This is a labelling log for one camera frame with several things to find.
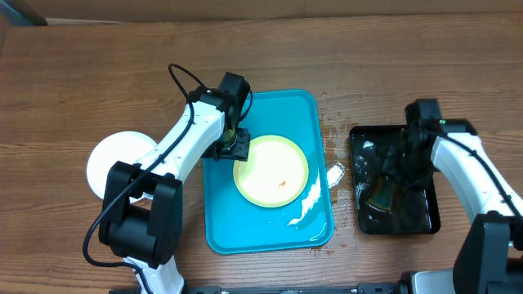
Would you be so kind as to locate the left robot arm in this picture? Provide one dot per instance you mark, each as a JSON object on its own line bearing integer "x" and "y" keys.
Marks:
{"x": 141, "y": 182}

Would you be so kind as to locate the teal plastic tray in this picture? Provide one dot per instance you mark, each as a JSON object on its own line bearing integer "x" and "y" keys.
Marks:
{"x": 235, "y": 225}

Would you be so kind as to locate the white plate with stain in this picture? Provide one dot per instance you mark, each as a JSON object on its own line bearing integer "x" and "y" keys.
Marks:
{"x": 124, "y": 146}

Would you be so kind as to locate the yellow-green plate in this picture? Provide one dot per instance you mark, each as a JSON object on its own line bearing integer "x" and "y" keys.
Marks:
{"x": 275, "y": 173}

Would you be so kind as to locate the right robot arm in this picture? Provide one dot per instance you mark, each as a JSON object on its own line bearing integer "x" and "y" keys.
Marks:
{"x": 494, "y": 209}

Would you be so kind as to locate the black rectangular tray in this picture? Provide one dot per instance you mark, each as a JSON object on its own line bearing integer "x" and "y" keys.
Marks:
{"x": 418, "y": 213}

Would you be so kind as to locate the green yellow sponge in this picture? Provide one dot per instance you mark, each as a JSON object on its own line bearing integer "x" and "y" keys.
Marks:
{"x": 382, "y": 194}

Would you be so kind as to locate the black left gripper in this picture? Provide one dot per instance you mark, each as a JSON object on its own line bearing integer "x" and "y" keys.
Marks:
{"x": 242, "y": 151}

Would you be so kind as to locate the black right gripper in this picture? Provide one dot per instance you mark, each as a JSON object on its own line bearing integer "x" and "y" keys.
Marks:
{"x": 393, "y": 172}

